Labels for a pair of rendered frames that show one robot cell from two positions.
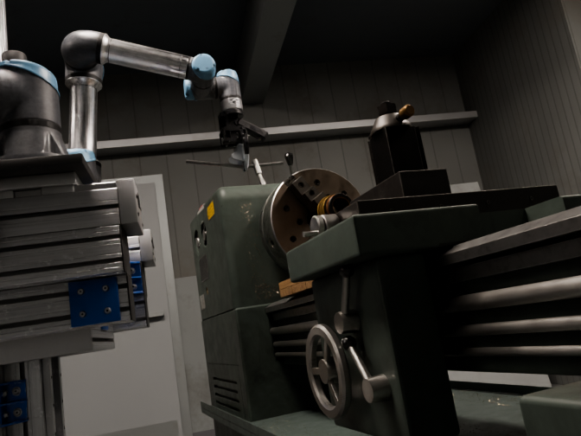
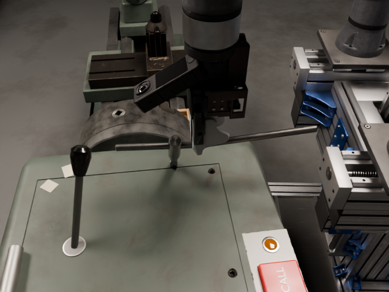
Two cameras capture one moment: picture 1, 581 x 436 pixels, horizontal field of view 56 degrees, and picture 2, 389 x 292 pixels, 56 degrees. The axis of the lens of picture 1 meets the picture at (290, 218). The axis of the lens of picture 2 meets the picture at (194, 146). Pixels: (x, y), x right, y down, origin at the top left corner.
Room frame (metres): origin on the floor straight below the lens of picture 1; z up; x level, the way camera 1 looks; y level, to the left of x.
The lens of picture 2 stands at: (2.23, 0.23, 1.79)
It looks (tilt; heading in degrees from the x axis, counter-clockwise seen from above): 45 degrees down; 194
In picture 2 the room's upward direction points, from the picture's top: straight up
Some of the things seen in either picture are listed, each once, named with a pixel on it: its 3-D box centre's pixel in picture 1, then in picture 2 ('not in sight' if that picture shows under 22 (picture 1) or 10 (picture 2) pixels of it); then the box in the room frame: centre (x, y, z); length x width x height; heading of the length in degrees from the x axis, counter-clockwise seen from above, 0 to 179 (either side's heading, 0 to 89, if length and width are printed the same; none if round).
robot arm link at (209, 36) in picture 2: (232, 107); (210, 24); (1.79, 0.14, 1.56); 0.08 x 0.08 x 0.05
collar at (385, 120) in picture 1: (390, 125); (156, 24); (1.01, -0.22, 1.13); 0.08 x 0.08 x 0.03
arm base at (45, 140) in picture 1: (32, 152); (363, 32); (1.04, 0.50, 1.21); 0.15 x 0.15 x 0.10
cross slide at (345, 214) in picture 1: (438, 215); (143, 68); (1.03, -0.28, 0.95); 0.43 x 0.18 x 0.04; 111
